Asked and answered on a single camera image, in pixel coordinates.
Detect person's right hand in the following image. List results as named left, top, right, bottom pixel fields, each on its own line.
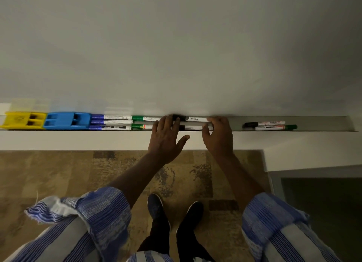
left=201, top=117, right=235, bottom=159

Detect person's left hand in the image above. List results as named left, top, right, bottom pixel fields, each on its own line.
left=148, top=115, right=190, bottom=164

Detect black whiteboard marker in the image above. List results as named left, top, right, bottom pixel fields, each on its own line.
left=179, top=125, right=213, bottom=131
left=173, top=114, right=211, bottom=123

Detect person's left forearm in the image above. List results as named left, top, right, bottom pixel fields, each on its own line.
left=109, top=153, right=176, bottom=208

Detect person's right forearm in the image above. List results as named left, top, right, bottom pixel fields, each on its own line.
left=216, top=153, right=265, bottom=211

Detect blue whiteboard marker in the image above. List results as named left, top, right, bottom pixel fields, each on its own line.
left=91, top=119, right=133, bottom=125
left=91, top=115, right=133, bottom=121

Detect blue marker with black label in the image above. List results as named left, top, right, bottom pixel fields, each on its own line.
left=88, top=125, right=132, bottom=131

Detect black marker with red label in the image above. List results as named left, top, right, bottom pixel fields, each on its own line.
left=244, top=121, right=286, bottom=128

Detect green marker with red label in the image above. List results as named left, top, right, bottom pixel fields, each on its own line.
left=254, top=124, right=298, bottom=131

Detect person's left dark shoe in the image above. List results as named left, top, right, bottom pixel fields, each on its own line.
left=147, top=193, right=171, bottom=231

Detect person's dark shoe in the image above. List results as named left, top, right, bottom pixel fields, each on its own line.
left=176, top=201, right=205, bottom=238
left=147, top=193, right=171, bottom=231

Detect person's right dark shoe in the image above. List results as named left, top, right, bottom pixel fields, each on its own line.
left=176, top=201, right=205, bottom=238

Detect white whiteboard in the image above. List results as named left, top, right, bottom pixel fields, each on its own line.
left=0, top=0, right=362, bottom=117

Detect blue whiteboard eraser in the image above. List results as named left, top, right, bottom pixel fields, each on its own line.
left=43, top=112, right=92, bottom=130

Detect blue white striped shirt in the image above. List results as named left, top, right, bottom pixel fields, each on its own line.
left=3, top=186, right=343, bottom=262

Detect black trousers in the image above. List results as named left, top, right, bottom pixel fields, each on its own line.
left=137, top=218, right=216, bottom=262

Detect grey marker tray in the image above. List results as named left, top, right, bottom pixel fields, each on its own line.
left=0, top=111, right=357, bottom=132

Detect yellow whiteboard eraser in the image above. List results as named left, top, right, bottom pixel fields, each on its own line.
left=1, top=111, right=47, bottom=130

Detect grey framed dark glass panel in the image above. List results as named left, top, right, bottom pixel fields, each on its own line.
left=268, top=165, right=362, bottom=262

